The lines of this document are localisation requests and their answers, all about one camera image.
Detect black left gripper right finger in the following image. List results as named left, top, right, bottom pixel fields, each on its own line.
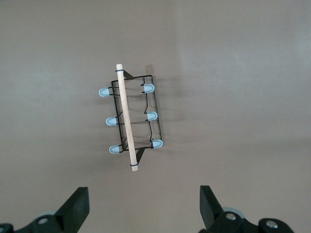
left=199, top=185, right=246, bottom=233

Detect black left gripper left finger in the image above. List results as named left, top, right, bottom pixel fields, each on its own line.
left=26, top=186, right=90, bottom=233

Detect black wire cup holder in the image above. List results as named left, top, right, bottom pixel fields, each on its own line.
left=98, top=63, right=164, bottom=172

